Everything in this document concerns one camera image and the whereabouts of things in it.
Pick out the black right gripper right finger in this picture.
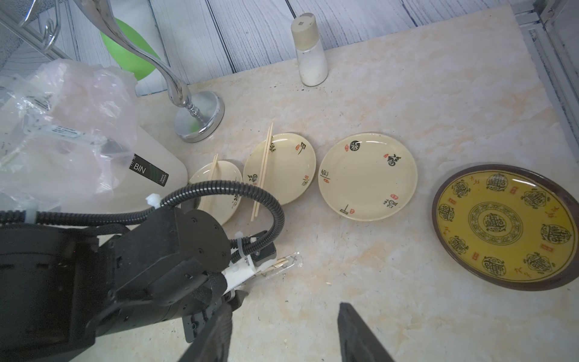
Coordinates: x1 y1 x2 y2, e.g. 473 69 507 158
337 303 394 362

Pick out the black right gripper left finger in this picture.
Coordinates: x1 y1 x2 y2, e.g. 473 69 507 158
179 304 233 362

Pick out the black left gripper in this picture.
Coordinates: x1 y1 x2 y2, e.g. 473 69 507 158
182 290 248 343

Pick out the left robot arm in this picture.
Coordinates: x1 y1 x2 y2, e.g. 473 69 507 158
1 208 232 361

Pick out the wrapped chopsticks left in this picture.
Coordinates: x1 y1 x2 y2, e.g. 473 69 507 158
257 252 303 279

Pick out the cream plate with dark patch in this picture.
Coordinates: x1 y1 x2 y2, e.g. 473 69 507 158
189 161 241 226

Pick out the cream plate with characters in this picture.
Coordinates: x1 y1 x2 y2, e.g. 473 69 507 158
262 133 317 205
318 133 419 222

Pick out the yellow plate brown rim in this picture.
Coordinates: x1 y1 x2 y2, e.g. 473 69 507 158
431 164 578 291

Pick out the chrome cup holder stand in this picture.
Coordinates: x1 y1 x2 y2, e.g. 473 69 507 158
1 1 226 143

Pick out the white shaker bottle beige cap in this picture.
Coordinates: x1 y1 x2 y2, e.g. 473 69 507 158
291 13 329 87

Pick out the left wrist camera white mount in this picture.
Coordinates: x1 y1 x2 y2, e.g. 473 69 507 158
223 244 277 294

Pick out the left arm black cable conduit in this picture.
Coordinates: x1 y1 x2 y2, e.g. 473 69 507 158
0 179 286 263

